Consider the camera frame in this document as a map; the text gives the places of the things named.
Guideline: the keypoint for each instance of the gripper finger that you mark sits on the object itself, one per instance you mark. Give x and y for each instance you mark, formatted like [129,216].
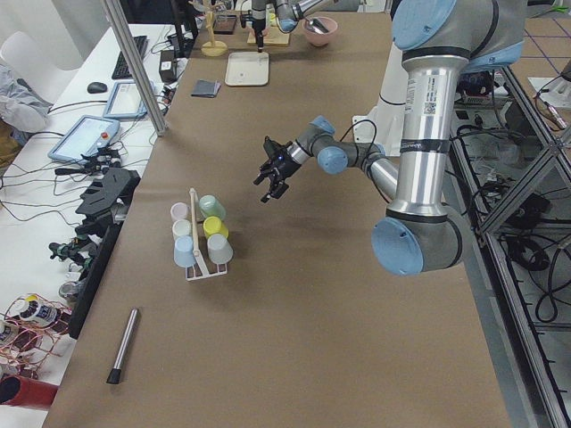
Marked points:
[276,190]
[263,174]

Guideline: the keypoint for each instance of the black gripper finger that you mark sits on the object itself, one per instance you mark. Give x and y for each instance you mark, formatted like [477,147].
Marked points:
[259,40]

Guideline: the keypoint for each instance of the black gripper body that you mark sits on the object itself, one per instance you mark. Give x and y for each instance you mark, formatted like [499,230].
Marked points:
[285,168]
[257,20]

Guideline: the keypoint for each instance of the cream rabbit tray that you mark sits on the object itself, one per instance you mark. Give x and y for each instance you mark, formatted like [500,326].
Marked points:
[247,69]

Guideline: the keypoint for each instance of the green cup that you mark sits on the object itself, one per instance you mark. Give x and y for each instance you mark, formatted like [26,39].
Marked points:
[210,206]

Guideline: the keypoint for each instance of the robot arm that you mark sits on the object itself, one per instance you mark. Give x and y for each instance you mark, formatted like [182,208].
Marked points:
[439,41]
[287,15]

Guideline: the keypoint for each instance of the yellow cup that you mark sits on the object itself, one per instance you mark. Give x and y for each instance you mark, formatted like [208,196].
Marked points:
[214,226]

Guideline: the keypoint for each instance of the grey cup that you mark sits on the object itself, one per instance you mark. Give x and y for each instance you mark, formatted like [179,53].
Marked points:
[219,249]

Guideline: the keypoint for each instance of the pink cup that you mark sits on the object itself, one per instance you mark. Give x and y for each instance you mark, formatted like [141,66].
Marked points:
[179,210]

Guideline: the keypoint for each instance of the white cup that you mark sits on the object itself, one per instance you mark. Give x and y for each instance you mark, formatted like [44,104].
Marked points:
[181,227]

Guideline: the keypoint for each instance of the blue cup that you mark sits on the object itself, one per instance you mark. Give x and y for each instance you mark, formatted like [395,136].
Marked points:
[183,253]

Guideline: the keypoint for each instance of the wooden cutting board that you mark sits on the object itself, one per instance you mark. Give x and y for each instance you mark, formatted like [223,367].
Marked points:
[272,35]

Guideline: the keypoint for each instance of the wooden mug tree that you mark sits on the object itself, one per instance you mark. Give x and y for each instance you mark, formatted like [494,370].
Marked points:
[213,47]

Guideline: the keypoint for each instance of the metal ice scoop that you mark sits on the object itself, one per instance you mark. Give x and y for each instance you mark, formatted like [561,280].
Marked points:
[316,26]

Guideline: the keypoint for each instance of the pink bowl with ice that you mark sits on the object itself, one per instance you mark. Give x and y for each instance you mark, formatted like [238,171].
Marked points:
[321,39]

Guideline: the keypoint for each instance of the grey folded cloth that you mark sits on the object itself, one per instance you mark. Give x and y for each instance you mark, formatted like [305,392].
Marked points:
[205,88]

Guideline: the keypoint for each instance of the upper teach pendant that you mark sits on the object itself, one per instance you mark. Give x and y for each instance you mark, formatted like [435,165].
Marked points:
[125,102]

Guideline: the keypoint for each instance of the teach pendant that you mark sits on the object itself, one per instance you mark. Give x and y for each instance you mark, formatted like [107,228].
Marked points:
[85,138]
[125,102]

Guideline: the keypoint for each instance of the black computer mouse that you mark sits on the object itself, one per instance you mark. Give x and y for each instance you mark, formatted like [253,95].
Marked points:
[97,88]

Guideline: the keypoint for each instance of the lower teach pendant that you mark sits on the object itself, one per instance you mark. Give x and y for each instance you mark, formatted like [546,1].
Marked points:
[85,138]

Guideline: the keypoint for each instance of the person in grey jacket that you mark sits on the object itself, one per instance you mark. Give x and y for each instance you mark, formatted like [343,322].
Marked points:
[21,111]

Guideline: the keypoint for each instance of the metal rod black tip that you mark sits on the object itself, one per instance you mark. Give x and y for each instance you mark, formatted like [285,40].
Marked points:
[114,376]

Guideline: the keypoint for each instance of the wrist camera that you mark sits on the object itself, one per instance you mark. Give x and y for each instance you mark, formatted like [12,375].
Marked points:
[272,148]

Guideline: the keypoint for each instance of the white wire cup rack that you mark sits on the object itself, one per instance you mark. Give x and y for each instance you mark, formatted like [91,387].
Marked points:
[203,268]

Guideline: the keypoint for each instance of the aluminium frame post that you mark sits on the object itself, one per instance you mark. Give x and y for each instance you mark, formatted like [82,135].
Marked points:
[120,28]

